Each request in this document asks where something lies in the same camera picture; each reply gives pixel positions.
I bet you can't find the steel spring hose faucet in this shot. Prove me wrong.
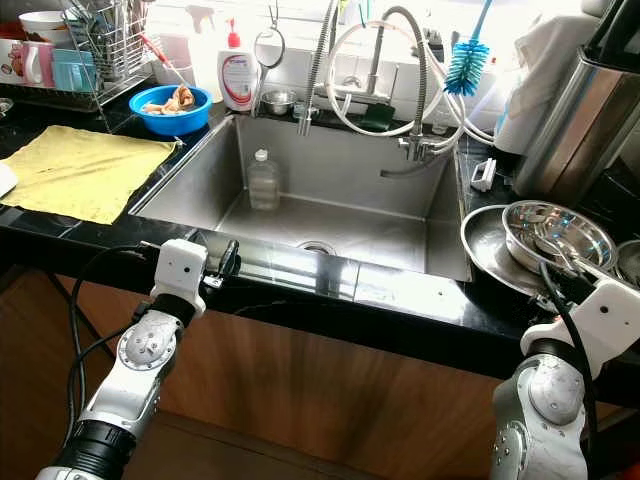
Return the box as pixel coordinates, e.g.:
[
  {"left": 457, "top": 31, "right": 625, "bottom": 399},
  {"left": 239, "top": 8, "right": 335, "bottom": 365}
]
[{"left": 298, "top": 0, "right": 463, "bottom": 179}]

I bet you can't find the wooden kitchen cabinet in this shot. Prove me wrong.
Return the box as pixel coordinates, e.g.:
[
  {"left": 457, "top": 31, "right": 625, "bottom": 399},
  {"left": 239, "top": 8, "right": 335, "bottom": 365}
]
[{"left": 0, "top": 265, "right": 640, "bottom": 480}]

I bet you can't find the clear plastic bottle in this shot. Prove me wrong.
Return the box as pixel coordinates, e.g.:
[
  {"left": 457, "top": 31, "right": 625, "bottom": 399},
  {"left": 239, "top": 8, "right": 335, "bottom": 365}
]
[{"left": 247, "top": 149, "right": 281, "bottom": 211}]

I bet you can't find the stainless steel sink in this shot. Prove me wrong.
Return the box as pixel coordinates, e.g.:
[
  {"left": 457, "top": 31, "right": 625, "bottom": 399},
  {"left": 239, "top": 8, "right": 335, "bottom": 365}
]
[{"left": 130, "top": 112, "right": 473, "bottom": 283}]

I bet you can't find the blue plastic bowl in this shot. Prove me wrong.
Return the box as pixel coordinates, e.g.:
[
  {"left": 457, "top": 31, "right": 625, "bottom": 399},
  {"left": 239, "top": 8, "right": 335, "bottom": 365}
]
[{"left": 129, "top": 84, "right": 214, "bottom": 137}]

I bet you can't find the yellow cloth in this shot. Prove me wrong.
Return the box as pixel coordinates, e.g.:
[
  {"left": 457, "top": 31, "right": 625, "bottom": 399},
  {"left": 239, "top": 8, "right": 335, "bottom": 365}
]
[{"left": 0, "top": 125, "right": 176, "bottom": 225}]

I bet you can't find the small steel bowl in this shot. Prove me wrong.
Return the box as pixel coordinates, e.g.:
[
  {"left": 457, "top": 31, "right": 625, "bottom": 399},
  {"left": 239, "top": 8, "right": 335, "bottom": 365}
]
[{"left": 260, "top": 88, "right": 298, "bottom": 116}]

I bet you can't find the brown rag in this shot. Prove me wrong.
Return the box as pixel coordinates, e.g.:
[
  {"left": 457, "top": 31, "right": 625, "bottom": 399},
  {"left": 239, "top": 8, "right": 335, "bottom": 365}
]
[{"left": 143, "top": 85, "right": 197, "bottom": 114}]

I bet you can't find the white red pump soap bottle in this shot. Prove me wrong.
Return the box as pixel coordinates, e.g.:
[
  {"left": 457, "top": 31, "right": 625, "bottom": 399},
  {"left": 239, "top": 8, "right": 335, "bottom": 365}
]
[{"left": 218, "top": 18, "right": 260, "bottom": 113}]

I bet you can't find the translucent spray bottle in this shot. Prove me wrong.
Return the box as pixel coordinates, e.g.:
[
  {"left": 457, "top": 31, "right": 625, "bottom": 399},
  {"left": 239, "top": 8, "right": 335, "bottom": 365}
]
[{"left": 185, "top": 5, "right": 226, "bottom": 101}]

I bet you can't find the clear plastic cup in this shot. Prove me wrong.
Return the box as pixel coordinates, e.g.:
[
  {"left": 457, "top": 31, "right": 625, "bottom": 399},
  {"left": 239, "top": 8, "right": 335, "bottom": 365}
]
[{"left": 157, "top": 35, "right": 197, "bottom": 87}]

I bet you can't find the green sponge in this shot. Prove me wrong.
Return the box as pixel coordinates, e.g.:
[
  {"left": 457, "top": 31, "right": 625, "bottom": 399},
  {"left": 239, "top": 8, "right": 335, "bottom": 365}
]
[{"left": 360, "top": 103, "right": 398, "bottom": 131}]

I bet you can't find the steel mesh strainer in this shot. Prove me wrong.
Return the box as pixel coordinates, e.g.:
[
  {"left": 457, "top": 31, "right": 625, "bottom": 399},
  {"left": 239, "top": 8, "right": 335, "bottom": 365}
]
[{"left": 253, "top": 3, "right": 287, "bottom": 93}]

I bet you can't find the white tray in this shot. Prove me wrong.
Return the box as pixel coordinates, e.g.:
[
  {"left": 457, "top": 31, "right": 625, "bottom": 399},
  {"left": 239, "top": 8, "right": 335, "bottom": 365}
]
[{"left": 0, "top": 160, "right": 18, "bottom": 198}]

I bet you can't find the teal cup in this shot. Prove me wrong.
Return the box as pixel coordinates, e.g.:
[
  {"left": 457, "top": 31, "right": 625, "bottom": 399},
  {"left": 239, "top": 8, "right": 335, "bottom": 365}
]
[{"left": 52, "top": 48, "right": 97, "bottom": 93}]

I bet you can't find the white plastic clip holder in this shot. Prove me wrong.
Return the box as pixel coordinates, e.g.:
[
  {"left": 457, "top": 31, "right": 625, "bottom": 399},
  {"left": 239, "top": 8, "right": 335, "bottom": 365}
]
[{"left": 471, "top": 158, "right": 497, "bottom": 192}]

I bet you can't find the pink mug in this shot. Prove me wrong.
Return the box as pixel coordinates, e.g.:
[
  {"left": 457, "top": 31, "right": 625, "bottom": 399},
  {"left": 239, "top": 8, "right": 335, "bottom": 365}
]
[{"left": 20, "top": 40, "right": 57, "bottom": 89}]

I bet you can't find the white printed mug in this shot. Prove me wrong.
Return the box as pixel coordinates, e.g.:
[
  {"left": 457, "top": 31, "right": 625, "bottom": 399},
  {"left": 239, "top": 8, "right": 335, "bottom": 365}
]
[{"left": 0, "top": 40, "right": 26, "bottom": 86}]

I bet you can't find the white ceramic bowl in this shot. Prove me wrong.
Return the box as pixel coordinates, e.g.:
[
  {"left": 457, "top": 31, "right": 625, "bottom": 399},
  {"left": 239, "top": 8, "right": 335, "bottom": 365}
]
[{"left": 20, "top": 10, "right": 71, "bottom": 41}]

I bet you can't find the black knife sharpener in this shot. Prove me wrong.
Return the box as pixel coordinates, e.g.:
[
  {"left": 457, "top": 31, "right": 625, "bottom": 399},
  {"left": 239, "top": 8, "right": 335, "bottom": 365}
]
[{"left": 420, "top": 28, "right": 447, "bottom": 57}]

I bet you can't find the blue bottle brush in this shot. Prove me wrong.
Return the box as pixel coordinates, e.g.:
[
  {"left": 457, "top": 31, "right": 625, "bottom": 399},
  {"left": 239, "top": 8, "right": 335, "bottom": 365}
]
[{"left": 443, "top": 0, "right": 496, "bottom": 97}]

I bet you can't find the steel spoon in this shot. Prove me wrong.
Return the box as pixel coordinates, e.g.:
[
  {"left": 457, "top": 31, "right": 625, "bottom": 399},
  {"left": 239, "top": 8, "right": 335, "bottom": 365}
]
[{"left": 538, "top": 237, "right": 623, "bottom": 285}]

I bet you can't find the large steel bowl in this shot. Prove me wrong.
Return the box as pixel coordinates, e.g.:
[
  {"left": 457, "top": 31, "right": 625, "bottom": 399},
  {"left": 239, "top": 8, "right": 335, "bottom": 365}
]
[{"left": 502, "top": 200, "right": 619, "bottom": 278}]

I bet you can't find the large steel container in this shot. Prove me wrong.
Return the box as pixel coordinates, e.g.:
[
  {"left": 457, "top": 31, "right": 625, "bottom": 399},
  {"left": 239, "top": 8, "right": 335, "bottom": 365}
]
[{"left": 510, "top": 0, "right": 640, "bottom": 206}]

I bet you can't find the white water purifier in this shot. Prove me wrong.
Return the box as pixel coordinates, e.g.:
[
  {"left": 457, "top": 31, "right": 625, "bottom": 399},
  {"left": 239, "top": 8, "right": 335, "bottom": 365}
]
[{"left": 495, "top": 12, "right": 606, "bottom": 156}]

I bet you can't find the steel lid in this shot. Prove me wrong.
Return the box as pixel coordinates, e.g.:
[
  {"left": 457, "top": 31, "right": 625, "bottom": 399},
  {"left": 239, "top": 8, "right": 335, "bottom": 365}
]
[{"left": 615, "top": 240, "right": 640, "bottom": 286}]

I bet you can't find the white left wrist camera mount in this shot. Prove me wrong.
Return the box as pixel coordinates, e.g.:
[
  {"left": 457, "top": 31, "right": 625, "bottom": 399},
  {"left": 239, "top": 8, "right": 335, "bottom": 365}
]
[{"left": 150, "top": 238, "right": 211, "bottom": 319}]

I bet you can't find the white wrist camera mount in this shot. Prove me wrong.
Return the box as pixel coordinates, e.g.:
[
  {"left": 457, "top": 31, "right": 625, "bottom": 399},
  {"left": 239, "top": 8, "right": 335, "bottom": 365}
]
[
  {"left": 520, "top": 280, "right": 640, "bottom": 381},
  {"left": 150, "top": 238, "right": 211, "bottom": 319}
]

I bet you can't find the red handled brush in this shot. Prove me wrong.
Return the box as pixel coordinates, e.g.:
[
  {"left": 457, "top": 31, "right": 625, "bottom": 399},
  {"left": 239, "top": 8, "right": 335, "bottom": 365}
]
[{"left": 140, "top": 33, "right": 189, "bottom": 84}]

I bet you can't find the steel wire dish rack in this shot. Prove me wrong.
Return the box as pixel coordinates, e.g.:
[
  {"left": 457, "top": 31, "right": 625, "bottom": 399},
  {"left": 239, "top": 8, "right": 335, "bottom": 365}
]
[{"left": 0, "top": 0, "right": 153, "bottom": 111}]

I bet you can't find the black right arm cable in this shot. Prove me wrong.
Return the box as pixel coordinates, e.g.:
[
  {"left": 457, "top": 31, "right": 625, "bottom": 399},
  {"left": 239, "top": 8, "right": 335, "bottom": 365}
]
[{"left": 538, "top": 260, "right": 601, "bottom": 431}]

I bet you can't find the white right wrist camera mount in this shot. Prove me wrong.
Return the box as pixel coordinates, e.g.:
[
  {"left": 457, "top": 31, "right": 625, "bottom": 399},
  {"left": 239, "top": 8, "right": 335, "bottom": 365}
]
[{"left": 520, "top": 280, "right": 640, "bottom": 381}]

